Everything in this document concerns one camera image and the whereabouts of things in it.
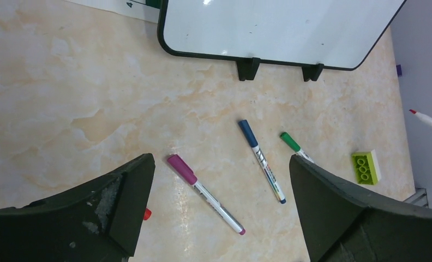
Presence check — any white whiteboard black frame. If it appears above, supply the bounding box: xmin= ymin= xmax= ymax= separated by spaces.
xmin=157 ymin=0 xmax=404 ymax=81

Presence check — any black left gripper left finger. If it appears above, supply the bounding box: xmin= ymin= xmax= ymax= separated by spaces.
xmin=0 ymin=153 xmax=155 ymax=261

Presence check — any red marker pen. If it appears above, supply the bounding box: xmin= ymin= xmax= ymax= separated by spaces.
xmin=409 ymin=109 xmax=432 ymax=127

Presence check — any green white chess mat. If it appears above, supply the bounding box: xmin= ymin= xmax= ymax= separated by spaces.
xmin=67 ymin=0 xmax=161 ymax=23

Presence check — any red marker cap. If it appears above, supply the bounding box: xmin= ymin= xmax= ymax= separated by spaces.
xmin=143 ymin=208 xmax=152 ymax=221

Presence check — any purple block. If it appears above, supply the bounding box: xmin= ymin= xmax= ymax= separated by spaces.
xmin=396 ymin=64 xmax=403 ymax=77

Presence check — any green lego brick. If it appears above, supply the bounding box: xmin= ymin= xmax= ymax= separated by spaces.
xmin=351 ymin=150 xmax=381 ymax=186

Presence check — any pink capped marker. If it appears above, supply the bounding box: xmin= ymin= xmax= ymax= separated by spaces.
xmin=167 ymin=154 xmax=246 ymax=235

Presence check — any blue capped marker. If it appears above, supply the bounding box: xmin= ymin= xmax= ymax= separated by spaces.
xmin=238 ymin=120 xmax=287 ymax=204

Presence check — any green capped marker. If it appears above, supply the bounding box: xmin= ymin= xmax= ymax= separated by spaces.
xmin=280 ymin=132 xmax=315 ymax=163

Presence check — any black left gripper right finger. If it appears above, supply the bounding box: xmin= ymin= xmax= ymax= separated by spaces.
xmin=289 ymin=155 xmax=432 ymax=261

